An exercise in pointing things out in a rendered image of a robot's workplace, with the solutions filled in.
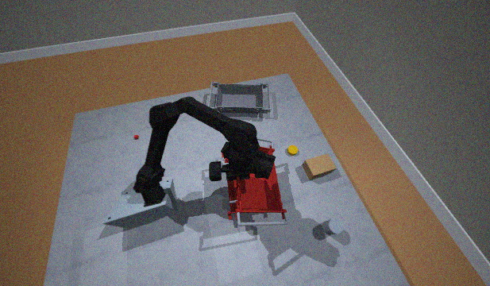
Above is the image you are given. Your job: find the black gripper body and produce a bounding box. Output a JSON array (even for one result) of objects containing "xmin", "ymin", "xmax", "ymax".
[{"xmin": 209, "ymin": 161, "xmax": 252, "ymax": 181}]

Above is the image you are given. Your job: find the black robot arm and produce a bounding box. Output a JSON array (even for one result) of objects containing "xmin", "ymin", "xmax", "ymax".
[{"xmin": 133, "ymin": 96, "xmax": 276, "ymax": 207}]

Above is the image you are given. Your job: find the yellow short cylinder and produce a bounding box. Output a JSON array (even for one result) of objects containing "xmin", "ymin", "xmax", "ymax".
[{"xmin": 287, "ymin": 145, "xmax": 298, "ymax": 156}]

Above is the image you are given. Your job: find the tan rectangular block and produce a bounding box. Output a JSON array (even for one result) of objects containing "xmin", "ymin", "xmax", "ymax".
[{"xmin": 302, "ymin": 153, "xmax": 336, "ymax": 180}]

